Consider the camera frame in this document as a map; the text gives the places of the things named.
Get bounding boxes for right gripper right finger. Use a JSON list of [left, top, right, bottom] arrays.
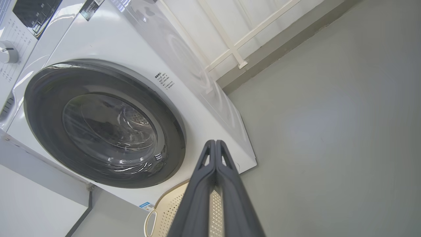
[[215, 140, 266, 237]]

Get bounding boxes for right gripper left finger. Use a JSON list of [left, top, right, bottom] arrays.
[[167, 140, 217, 237]]

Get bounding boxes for black glass washer door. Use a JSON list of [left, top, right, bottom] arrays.
[[24, 59, 186, 189]]

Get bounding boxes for stainless steel washer drum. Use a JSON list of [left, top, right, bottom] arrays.
[[82, 99, 157, 155]]

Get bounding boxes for white front-load washing machine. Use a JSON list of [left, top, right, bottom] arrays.
[[0, 0, 257, 211]]

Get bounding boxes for cream perforated laundry basket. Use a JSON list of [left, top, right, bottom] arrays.
[[144, 179, 225, 237]]

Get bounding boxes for black product sticker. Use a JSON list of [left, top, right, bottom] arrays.
[[80, 0, 105, 22]]

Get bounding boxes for silver control knob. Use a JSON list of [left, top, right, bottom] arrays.
[[0, 40, 19, 64]]

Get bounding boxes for black control display panel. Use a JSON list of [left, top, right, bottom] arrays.
[[12, 0, 63, 40]]

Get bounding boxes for cream wall frame rails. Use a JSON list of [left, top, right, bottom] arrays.
[[158, 0, 300, 71]]

